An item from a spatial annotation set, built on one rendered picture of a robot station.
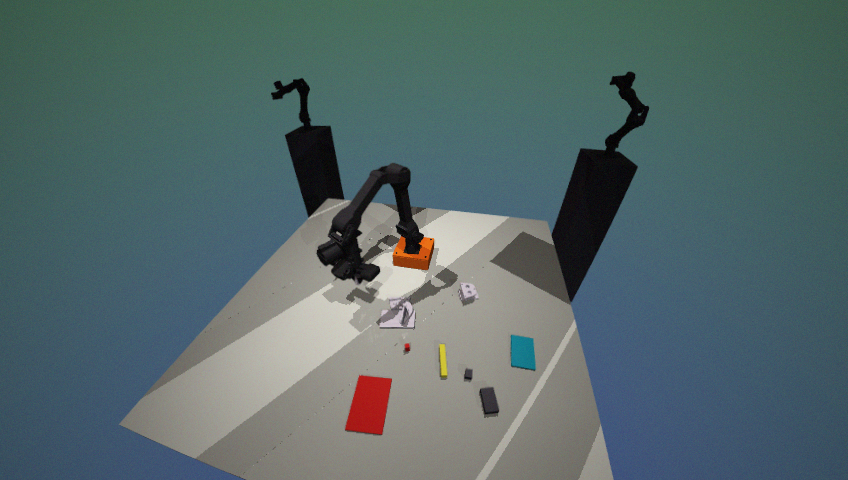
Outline teal flat plate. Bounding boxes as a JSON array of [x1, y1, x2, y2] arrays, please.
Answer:
[[510, 335, 536, 371]]

